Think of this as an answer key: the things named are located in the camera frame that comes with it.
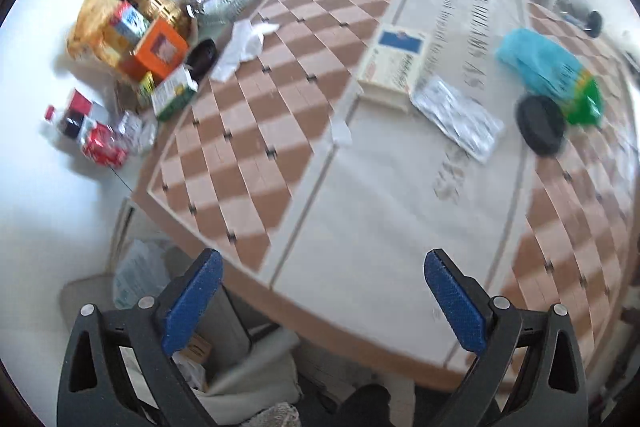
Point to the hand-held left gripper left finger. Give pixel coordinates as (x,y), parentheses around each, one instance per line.
(192,302)

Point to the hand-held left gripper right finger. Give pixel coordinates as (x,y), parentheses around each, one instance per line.
(457,302)

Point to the white plastic bag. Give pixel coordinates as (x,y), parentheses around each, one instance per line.
(140,274)

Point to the grey seat cushion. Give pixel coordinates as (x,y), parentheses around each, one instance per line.
(250,377)

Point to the brown checkered tablecloth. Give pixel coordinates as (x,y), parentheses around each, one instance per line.
(380,232)

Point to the person's dark fleece clothing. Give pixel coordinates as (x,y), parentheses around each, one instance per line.
(367,407)

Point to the silver sachet pile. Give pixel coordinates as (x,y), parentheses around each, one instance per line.
(137,133)

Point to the red soda can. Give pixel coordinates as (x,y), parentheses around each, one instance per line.
(102,146)

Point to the silver blister pack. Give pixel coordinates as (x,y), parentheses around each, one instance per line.
(457,117)

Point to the black round lid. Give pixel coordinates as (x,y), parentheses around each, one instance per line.
(541,124)
(202,57)

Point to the small white paper scrap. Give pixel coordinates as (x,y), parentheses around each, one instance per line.
(341,133)

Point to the green white tea box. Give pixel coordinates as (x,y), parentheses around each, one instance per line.
(175,94)

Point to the small yellow green box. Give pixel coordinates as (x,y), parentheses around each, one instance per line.
(146,89)

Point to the green plastic cup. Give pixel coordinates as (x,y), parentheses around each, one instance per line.
(587,104)

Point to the white medicine box blue label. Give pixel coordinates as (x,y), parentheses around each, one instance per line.
(395,67)

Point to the orange box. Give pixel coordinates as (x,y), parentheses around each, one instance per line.
(157,52)

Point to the teal plastic bag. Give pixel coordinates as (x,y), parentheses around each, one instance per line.
(537,59)

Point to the crumpled white tissue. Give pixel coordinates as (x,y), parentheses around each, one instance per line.
(240,47)

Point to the small blue red carton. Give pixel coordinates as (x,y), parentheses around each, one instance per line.
(131,21)

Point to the yellow snack bag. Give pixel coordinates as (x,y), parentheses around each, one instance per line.
(92,32)

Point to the gold glass bottle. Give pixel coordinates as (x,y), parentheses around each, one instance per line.
(160,7)

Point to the clear plastic container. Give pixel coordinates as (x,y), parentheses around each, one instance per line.
(227,2)

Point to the floor barbell black plates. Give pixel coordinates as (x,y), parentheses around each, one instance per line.
(594,24)

